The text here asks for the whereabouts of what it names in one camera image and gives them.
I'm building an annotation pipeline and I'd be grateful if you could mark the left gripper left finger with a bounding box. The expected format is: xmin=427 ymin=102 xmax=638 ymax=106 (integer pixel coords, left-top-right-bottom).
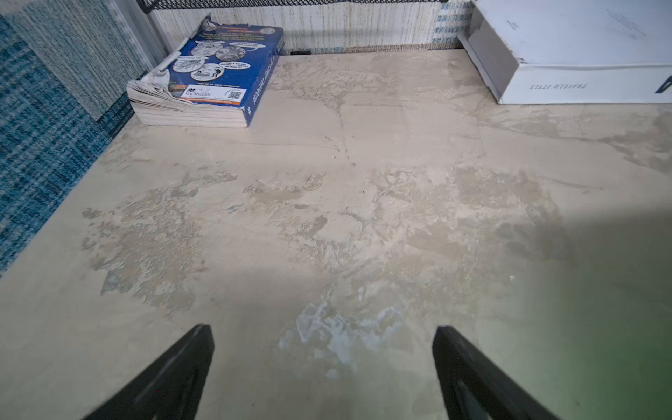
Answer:
xmin=86 ymin=324 xmax=215 ymax=419

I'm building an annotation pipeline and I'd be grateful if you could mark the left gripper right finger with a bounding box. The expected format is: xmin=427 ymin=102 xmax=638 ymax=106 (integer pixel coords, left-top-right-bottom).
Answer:
xmin=432 ymin=327 xmax=556 ymax=420

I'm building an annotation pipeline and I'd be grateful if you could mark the blue printed packet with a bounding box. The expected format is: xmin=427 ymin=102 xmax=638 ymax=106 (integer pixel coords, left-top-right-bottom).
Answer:
xmin=127 ymin=16 xmax=285 ymax=129

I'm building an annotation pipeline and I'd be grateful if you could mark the white flat box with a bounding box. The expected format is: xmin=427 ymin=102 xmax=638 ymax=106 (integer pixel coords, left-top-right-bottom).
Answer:
xmin=458 ymin=0 xmax=671 ymax=105

